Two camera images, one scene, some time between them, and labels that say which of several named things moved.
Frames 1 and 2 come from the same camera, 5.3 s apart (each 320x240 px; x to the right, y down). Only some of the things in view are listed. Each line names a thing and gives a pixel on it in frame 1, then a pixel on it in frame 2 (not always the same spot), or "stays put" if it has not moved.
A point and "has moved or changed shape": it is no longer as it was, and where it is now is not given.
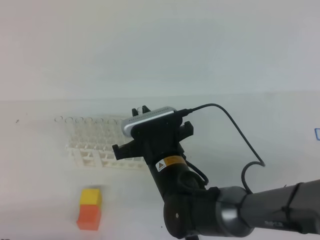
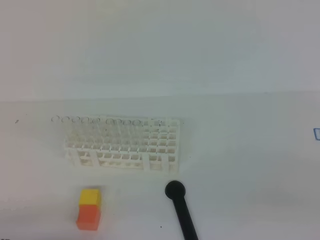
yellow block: (90, 196) stays put
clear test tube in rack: (119, 123) stays put
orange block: (89, 217) stays put
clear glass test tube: (139, 109) has moved or changed shape
